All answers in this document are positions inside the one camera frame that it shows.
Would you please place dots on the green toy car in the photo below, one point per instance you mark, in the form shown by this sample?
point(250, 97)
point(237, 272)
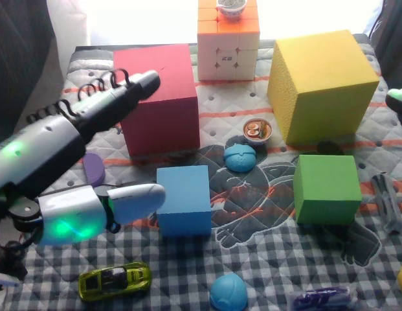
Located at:
point(115, 280)

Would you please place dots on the yellow foam cube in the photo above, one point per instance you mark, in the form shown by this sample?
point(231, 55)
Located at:
point(323, 90)

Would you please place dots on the dark curtain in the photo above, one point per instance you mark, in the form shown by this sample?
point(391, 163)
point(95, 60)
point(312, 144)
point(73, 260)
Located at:
point(19, 58)
point(393, 32)

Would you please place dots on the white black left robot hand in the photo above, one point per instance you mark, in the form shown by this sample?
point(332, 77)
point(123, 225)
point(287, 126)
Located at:
point(42, 149)

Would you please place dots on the grey translucent toy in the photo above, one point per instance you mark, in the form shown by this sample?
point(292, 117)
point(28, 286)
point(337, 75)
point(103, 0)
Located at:
point(386, 204)

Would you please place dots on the small white blue toy bowl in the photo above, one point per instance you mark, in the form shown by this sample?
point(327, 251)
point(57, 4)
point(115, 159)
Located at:
point(231, 11)

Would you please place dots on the red foam cube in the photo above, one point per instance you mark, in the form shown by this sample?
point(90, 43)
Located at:
point(162, 110)

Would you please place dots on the grey quilt with printed bear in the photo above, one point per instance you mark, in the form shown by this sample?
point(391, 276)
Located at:
point(259, 226)

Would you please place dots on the purple toy car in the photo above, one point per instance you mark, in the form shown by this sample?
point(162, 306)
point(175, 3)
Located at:
point(320, 298)

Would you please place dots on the toy ramen bowl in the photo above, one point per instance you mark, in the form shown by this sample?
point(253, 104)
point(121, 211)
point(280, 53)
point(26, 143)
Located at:
point(257, 131)

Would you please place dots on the purple half-round block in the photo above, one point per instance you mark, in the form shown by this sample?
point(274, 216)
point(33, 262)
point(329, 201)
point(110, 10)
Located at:
point(94, 170)

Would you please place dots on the orange and white puzzle cube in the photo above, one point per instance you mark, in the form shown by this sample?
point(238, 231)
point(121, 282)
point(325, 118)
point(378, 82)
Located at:
point(228, 52)

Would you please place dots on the green foam cube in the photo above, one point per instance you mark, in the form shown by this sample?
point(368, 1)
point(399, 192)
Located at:
point(327, 191)

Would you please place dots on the blue rounded toy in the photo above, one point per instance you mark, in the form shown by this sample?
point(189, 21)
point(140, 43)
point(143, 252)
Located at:
point(228, 291)
point(239, 158)

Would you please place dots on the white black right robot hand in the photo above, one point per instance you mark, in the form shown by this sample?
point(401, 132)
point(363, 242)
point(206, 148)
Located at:
point(398, 97)

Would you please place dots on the blue foam cube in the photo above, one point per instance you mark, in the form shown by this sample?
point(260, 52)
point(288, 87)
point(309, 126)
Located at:
point(184, 201)

